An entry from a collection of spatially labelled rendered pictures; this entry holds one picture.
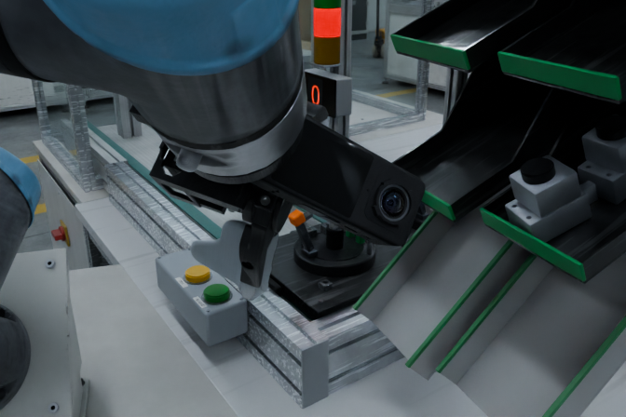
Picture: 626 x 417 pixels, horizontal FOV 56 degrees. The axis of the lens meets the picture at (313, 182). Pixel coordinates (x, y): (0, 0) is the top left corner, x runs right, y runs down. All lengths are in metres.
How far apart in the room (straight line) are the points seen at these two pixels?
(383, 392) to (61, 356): 0.44
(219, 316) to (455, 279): 0.35
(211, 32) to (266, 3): 0.02
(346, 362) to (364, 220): 0.56
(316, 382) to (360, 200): 0.55
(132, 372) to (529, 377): 0.58
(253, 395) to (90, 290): 0.44
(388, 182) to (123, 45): 0.21
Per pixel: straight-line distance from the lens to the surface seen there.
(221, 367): 0.96
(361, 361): 0.91
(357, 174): 0.34
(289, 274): 0.96
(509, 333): 0.73
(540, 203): 0.58
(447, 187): 0.69
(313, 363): 0.84
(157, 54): 0.17
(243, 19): 0.17
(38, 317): 0.84
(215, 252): 0.43
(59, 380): 0.83
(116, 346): 1.04
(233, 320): 0.93
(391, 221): 0.35
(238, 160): 0.26
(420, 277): 0.80
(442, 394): 0.92
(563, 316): 0.71
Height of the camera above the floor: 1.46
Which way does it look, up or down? 22 degrees down
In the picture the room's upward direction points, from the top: straight up
